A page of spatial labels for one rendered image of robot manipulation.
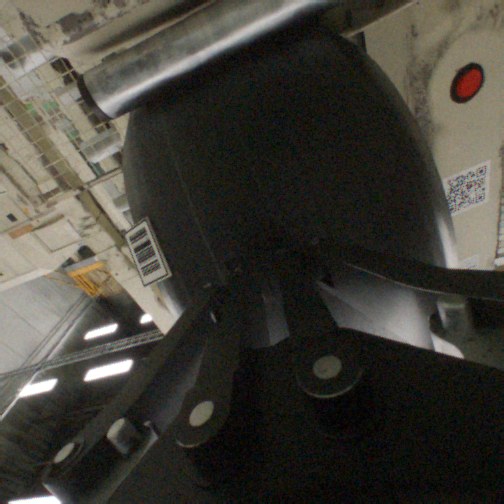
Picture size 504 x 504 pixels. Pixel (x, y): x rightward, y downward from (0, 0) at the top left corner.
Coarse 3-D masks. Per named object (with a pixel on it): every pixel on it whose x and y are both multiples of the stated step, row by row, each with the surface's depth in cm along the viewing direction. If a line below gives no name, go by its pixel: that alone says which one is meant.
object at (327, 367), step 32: (288, 256) 14; (288, 288) 10; (288, 320) 7; (320, 320) 7; (320, 352) 5; (352, 352) 5; (320, 384) 5; (352, 384) 4; (320, 416) 5; (352, 416) 4
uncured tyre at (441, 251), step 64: (256, 64) 26; (320, 64) 24; (128, 128) 30; (192, 128) 25; (256, 128) 23; (320, 128) 22; (384, 128) 22; (128, 192) 29; (192, 192) 23; (256, 192) 23; (320, 192) 22; (384, 192) 22; (192, 256) 23; (448, 256) 25
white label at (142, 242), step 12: (132, 228) 26; (144, 228) 25; (132, 240) 26; (144, 240) 25; (156, 240) 25; (132, 252) 26; (144, 252) 25; (156, 252) 25; (144, 264) 26; (156, 264) 25; (144, 276) 26; (156, 276) 25; (168, 276) 24
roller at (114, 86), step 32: (224, 0) 24; (256, 0) 23; (288, 0) 24; (320, 0) 24; (160, 32) 24; (192, 32) 24; (224, 32) 24; (256, 32) 25; (128, 64) 24; (160, 64) 25; (192, 64) 25; (96, 96) 25; (128, 96) 26
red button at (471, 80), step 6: (468, 72) 35; (474, 72) 35; (462, 78) 35; (468, 78) 35; (474, 78) 35; (480, 78) 35; (456, 84) 35; (462, 84) 35; (468, 84) 35; (474, 84) 35; (456, 90) 36; (462, 90) 35; (468, 90) 35; (474, 90) 36; (462, 96) 36
